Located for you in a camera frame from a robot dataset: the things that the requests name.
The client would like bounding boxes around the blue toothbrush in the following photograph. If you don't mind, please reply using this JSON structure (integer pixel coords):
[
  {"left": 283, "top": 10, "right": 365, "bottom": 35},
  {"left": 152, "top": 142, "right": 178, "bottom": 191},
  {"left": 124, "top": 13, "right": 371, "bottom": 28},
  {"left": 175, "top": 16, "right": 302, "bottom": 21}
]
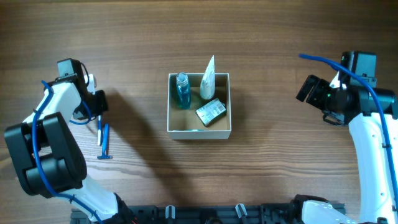
[{"left": 97, "top": 115, "right": 103, "bottom": 146}]

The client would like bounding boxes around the blue disposable razor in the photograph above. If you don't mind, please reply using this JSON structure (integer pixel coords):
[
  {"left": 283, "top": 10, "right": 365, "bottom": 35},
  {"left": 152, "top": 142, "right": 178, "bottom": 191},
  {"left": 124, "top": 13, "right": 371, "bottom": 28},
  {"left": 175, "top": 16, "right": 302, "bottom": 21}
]
[{"left": 97, "top": 123, "right": 113, "bottom": 160}]

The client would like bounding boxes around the teal toothpaste tube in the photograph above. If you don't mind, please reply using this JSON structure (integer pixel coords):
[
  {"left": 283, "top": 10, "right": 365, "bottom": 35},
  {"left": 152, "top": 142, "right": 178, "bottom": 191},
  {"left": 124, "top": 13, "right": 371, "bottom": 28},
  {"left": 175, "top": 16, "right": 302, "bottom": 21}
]
[{"left": 172, "top": 129, "right": 206, "bottom": 132}]

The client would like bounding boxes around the blue mouthwash bottle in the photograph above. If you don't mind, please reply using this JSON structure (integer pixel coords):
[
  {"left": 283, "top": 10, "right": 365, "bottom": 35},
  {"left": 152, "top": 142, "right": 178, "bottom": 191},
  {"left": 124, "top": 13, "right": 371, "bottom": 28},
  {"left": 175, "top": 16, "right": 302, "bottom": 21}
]
[{"left": 176, "top": 72, "right": 191, "bottom": 110}]

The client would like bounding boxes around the white bamboo conditioner tube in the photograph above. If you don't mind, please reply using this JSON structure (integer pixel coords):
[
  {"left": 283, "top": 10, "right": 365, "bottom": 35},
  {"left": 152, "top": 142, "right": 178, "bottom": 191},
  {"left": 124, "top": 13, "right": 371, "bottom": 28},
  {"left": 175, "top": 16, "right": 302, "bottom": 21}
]
[{"left": 200, "top": 55, "right": 215, "bottom": 100}]

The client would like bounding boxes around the green soap box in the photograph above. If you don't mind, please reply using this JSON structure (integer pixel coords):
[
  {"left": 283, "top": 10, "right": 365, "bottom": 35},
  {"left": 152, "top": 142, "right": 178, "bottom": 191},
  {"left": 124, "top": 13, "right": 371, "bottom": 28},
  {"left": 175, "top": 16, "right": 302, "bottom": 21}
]
[{"left": 195, "top": 98, "right": 227, "bottom": 127}]

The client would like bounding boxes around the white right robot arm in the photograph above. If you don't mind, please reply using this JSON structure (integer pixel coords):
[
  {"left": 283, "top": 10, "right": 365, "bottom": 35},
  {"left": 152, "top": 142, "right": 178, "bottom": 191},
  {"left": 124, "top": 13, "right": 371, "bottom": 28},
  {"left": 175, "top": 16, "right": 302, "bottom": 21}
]
[{"left": 296, "top": 51, "right": 397, "bottom": 223}]

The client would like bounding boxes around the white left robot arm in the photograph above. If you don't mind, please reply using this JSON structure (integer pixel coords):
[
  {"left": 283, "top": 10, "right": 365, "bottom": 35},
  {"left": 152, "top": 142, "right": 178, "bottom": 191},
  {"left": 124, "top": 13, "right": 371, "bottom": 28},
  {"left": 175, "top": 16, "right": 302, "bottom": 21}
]
[{"left": 4, "top": 58, "right": 132, "bottom": 223}]

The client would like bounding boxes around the white cardboard box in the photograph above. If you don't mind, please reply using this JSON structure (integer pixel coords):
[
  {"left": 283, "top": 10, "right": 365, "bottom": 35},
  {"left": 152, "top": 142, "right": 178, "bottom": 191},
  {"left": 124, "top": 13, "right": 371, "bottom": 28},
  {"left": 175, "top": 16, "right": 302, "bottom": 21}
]
[{"left": 167, "top": 73, "right": 232, "bottom": 140}]

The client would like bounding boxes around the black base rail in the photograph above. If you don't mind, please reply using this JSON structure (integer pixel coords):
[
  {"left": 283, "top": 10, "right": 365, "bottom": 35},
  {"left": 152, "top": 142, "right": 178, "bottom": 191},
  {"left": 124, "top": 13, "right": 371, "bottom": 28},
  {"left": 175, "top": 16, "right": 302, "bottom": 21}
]
[{"left": 70, "top": 202, "right": 346, "bottom": 224}]

